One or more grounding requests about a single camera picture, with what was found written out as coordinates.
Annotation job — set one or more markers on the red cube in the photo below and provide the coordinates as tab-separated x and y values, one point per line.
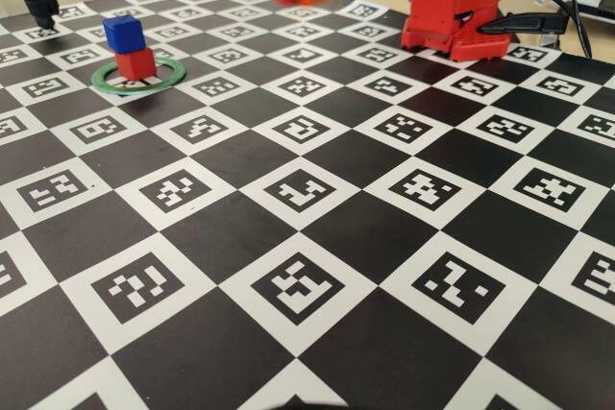
134	64

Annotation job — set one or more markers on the black white marker checkerboard mat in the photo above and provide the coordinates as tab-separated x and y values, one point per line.
307	179

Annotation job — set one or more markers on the blue cube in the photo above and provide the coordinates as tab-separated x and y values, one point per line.
124	34

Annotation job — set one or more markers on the orange-red robot arm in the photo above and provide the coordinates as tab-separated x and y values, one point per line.
432	7

